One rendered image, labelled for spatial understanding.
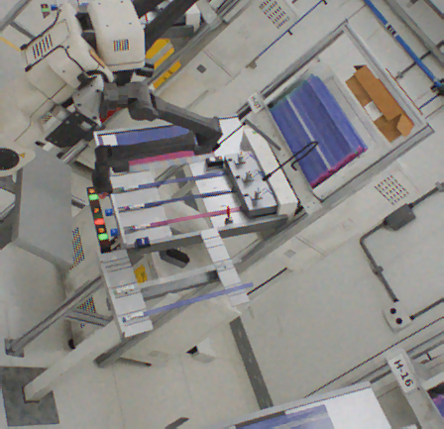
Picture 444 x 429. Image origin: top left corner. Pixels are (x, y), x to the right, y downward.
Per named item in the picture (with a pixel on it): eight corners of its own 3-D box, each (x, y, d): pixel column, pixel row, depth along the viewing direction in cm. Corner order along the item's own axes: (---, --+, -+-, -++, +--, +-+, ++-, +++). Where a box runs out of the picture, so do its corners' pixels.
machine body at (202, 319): (64, 354, 278) (160, 282, 258) (46, 239, 320) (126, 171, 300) (157, 373, 326) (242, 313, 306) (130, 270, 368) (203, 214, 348)
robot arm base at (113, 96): (96, 72, 184) (104, 97, 177) (122, 73, 187) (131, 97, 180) (94, 95, 190) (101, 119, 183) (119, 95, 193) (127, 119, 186)
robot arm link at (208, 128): (226, 115, 220) (232, 138, 216) (200, 133, 228) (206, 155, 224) (134, 77, 187) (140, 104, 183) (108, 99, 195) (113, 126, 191)
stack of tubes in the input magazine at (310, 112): (310, 186, 246) (364, 147, 237) (268, 108, 276) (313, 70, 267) (324, 196, 255) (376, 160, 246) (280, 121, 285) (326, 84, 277)
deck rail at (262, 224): (125, 258, 236) (125, 249, 232) (124, 254, 238) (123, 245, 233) (285, 226, 256) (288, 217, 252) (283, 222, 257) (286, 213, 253)
